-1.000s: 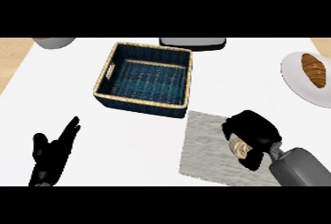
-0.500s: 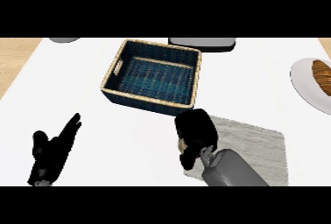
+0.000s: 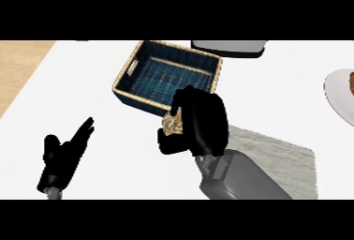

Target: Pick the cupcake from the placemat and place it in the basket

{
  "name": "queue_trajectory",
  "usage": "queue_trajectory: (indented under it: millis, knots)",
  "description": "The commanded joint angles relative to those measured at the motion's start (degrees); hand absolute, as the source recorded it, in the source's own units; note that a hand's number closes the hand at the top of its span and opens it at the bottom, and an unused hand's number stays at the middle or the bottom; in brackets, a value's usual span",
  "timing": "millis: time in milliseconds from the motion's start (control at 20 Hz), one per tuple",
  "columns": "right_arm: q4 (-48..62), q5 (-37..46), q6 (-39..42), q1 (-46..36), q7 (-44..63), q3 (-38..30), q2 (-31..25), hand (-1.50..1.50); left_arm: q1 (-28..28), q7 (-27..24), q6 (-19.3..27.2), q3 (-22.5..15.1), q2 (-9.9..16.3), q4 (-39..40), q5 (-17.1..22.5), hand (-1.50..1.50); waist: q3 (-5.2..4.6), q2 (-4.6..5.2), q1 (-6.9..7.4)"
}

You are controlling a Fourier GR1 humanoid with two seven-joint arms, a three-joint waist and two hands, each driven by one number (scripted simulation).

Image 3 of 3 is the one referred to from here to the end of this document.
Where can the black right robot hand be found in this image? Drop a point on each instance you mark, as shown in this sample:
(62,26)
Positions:
(205,122)

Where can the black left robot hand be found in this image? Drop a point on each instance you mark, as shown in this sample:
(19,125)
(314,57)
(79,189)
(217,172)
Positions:
(62,159)

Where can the beige cupcake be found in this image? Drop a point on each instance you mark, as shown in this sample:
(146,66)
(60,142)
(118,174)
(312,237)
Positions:
(171,124)

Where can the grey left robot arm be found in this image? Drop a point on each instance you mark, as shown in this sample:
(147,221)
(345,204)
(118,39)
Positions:
(53,194)

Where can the blue wicker basket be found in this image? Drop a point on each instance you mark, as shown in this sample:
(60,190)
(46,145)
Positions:
(165,76)

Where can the grey speckled placemat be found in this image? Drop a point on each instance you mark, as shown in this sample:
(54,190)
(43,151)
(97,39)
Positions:
(280,162)

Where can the grey and black appliance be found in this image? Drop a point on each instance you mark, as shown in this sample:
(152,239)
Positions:
(230,47)

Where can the white plate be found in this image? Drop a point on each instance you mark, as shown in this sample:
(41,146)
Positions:
(338,93)

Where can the brown food on plate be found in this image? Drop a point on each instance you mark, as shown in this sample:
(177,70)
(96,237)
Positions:
(351,82)

